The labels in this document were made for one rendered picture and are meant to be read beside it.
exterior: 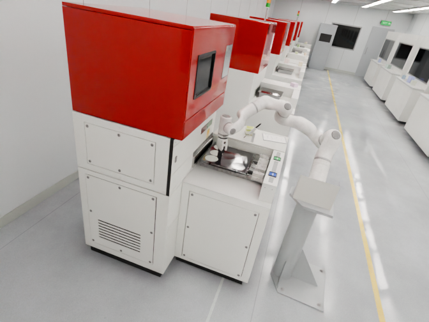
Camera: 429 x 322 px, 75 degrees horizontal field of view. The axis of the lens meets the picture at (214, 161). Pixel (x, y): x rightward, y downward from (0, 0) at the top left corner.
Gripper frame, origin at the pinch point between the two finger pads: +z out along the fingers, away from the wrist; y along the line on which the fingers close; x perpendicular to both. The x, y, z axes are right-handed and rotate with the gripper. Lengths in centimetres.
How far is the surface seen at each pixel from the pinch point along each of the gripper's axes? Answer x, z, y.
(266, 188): -12, -1, -49
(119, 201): 76, 28, -7
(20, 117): 141, 3, 87
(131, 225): 68, 46, -13
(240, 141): -24.5, -3.3, 13.6
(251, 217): -5, 21, -51
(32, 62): 129, -38, 101
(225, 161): -2.1, 2.1, -7.2
